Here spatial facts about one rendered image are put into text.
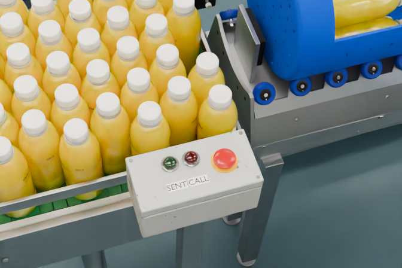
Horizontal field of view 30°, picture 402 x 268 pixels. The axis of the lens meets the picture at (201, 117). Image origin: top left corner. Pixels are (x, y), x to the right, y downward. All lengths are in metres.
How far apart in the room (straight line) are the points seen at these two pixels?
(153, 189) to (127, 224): 0.29
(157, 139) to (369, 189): 1.32
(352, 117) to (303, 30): 0.35
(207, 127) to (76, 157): 0.23
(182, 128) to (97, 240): 0.30
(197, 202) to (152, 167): 0.09
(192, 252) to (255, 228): 0.62
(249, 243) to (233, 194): 0.95
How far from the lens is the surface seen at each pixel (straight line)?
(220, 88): 1.27
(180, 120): 1.30
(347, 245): 2.39
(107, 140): 1.29
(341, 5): 1.36
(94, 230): 1.43
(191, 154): 1.18
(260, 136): 1.51
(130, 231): 1.48
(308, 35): 1.29
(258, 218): 1.99
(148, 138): 1.26
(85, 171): 1.29
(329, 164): 2.50
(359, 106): 1.57
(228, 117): 1.29
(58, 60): 1.31
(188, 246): 1.42
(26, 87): 1.29
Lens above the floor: 2.14
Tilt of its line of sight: 58 degrees down
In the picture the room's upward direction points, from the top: 5 degrees clockwise
